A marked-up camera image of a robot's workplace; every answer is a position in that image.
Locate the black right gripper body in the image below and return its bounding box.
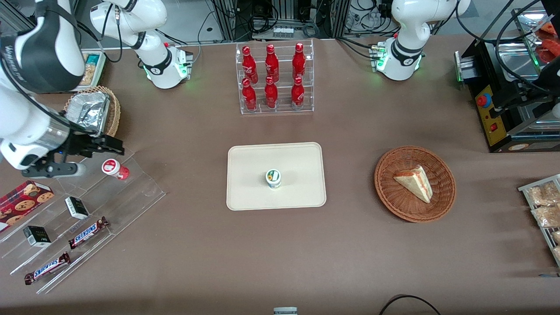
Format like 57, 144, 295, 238
59, 130, 100, 160

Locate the green lid yogurt cup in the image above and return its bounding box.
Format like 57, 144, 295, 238
265, 169, 282, 190

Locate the white snack tray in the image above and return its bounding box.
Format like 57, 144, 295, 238
78, 50, 107, 91

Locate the cream plastic tray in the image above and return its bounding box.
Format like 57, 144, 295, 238
226, 142, 327, 211

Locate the red lid yogurt cup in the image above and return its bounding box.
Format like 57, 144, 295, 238
101, 158, 130, 181

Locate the light wicker basket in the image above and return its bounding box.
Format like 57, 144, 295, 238
64, 86, 121, 137

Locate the silver foil bag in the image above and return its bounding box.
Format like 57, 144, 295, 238
66, 91, 110, 134

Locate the clear acrylic tiered shelf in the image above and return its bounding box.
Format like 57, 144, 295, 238
0, 147, 166, 295

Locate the small black box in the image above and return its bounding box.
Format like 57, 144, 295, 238
65, 196, 90, 220
23, 225, 52, 248

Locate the large clear cracker bag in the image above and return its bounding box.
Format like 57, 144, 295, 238
80, 65, 97, 86

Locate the red cookie box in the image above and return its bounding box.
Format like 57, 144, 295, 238
0, 180, 56, 233

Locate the Snickers bar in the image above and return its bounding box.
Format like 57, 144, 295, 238
24, 252, 71, 286
68, 216, 110, 250

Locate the red cola bottle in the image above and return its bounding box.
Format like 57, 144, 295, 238
242, 78, 257, 111
265, 44, 280, 83
292, 42, 306, 81
291, 77, 305, 110
264, 76, 279, 109
242, 45, 259, 84

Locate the clear acrylic bottle rack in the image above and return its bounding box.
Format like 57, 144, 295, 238
235, 39, 315, 115

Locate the brown wicker basket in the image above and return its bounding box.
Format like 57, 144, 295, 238
374, 145, 457, 224

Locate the wrapped triangle sandwich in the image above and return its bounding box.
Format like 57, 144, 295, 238
393, 164, 434, 204

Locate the black food warmer cabinet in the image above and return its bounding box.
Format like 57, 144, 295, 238
454, 7, 560, 154

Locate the red food packet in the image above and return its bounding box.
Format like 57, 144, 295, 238
537, 23, 560, 64

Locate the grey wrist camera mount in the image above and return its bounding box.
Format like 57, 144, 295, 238
34, 161, 86, 179

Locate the aluminium frame rack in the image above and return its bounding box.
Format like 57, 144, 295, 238
213, 0, 350, 42

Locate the black cable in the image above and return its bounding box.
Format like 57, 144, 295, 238
378, 295, 442, 315

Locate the grey wire rack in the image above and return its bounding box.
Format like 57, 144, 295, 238
518, 174, 560, 268

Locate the black bracket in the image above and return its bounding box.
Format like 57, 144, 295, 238
536, 56, 560, 90

